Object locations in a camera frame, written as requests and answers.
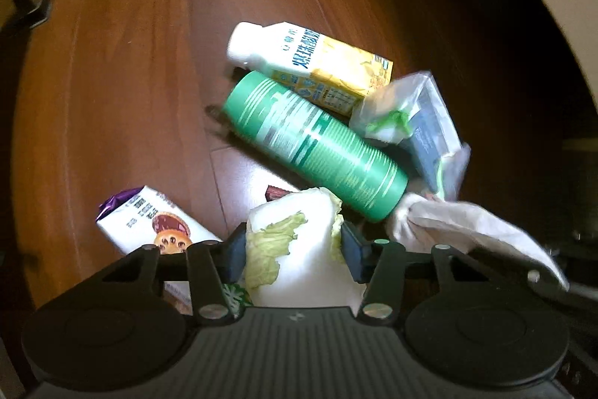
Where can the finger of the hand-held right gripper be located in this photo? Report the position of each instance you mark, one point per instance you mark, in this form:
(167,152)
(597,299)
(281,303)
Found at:
(544,281)

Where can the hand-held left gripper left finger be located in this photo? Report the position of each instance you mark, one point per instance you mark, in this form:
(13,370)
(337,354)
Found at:
(236,258)

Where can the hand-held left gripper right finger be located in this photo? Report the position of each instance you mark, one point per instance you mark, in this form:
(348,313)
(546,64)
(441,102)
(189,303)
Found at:
(352,255)

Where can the napa cabbage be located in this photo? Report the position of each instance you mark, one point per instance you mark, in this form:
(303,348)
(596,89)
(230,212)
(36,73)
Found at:
(303,249)

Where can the purple white snack packet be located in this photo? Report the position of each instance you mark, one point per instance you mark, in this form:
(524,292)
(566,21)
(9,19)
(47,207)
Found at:
(154,216)

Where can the white tissue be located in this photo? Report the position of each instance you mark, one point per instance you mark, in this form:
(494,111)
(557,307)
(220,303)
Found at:
(448,221)

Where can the green can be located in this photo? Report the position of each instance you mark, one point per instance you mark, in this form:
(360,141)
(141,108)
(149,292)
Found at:
(313,142)

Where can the clear plastic snack packet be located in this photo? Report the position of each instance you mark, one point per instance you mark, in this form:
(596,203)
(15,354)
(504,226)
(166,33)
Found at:
(430,123)

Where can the yellow white drink bottle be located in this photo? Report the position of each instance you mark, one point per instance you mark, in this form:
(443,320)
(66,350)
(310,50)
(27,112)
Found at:
(280,53)

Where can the green white wrapper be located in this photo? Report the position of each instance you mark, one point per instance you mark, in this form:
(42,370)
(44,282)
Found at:
(236,298)

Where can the brown packet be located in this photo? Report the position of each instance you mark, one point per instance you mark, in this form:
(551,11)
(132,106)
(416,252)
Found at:
(275,193)

